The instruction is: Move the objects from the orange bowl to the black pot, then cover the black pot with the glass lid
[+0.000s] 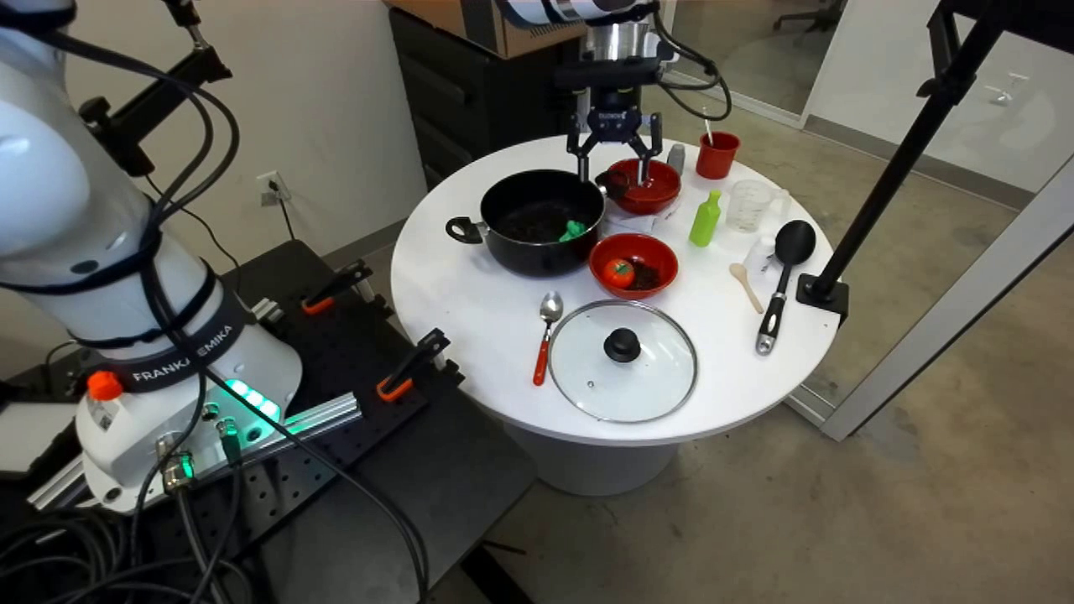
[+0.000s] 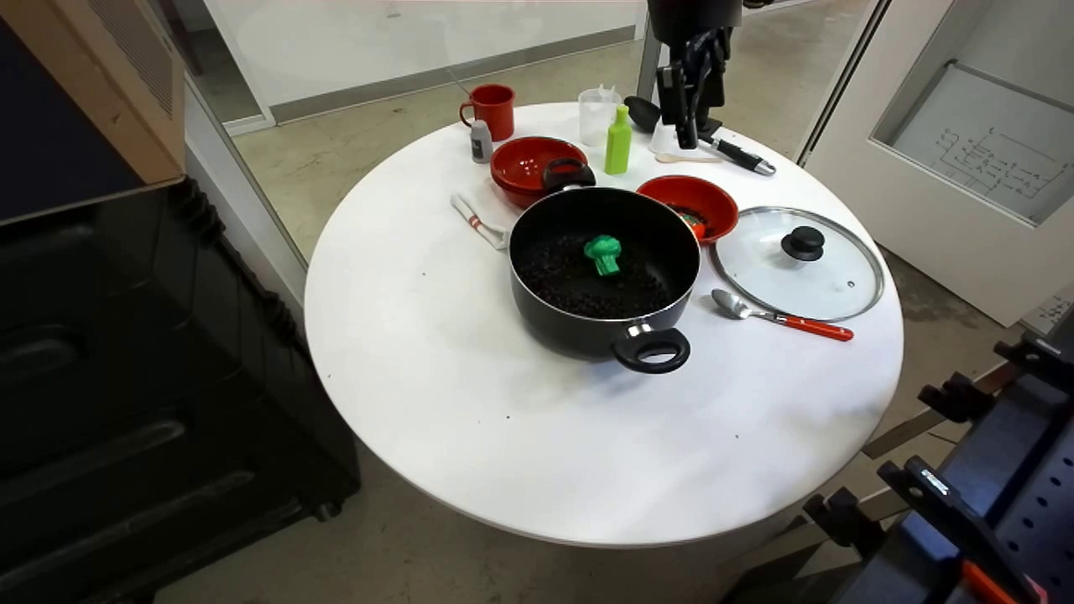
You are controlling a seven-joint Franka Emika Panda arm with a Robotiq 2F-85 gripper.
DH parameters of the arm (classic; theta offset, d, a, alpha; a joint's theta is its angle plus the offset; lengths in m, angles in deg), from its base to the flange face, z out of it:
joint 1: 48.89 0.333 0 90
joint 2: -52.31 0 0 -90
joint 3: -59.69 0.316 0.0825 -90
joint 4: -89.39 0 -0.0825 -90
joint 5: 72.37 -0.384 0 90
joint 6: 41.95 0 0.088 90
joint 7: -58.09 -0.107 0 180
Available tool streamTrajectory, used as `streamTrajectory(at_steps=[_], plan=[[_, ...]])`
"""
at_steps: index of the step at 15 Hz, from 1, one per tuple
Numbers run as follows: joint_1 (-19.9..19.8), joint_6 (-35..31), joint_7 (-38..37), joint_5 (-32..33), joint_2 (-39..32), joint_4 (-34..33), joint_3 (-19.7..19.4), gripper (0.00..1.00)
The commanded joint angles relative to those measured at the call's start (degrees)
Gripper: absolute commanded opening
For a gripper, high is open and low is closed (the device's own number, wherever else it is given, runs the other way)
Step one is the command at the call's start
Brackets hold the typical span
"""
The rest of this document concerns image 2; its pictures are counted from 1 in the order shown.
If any grey salt shaker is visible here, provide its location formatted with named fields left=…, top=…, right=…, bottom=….
left=466, top=115, right=498, bottom=168

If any white table base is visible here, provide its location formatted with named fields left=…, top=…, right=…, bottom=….
left=490, top=499, right=820, bottom=604

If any orange bowl with beans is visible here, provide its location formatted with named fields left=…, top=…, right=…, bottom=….
left=634, top=171, right=742, bottom=248

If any glass lid black knob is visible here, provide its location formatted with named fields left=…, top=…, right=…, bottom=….
left=710, top=206, right=890, bottom=325

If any red cup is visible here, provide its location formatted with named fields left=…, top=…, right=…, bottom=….
left=458, top=79, right=521, bottom=143

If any clear plastic cup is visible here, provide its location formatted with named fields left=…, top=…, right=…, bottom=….
left=579, top=84, right=625, bottom=143

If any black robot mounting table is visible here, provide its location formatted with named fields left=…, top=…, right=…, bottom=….
left=801, top=321, right=1074, bottom=604

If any black cabinet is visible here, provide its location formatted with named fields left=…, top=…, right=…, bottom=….
left=0, top=177, right=362, bottom=604

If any black cooking pot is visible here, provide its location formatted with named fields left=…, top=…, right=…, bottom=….
left=506, top=161, right=705, bottom=377

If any white plastic utensil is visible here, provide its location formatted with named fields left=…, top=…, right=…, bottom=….
left=446, top=192, right=512, bottom=250

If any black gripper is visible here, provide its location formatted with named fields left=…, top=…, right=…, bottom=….
left=646, top=0, right=744, bottom=152

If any green plastic bottle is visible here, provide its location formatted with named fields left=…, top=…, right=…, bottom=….
left=602, top=104, right=639, bottom=177

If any metal spoon orange handle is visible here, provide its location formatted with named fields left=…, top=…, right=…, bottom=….
left=710, top=284, right=856, bottom=344

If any green toy broccoli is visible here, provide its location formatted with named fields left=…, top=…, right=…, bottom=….
left=580, top=231, right=628, bottom=277

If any white framed door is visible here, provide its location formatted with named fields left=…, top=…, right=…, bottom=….
left=801, top=0, right=1074, bottom=330

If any red speckled bowl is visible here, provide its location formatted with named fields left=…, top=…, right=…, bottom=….
left=487, top=135, right=594, bottom=211

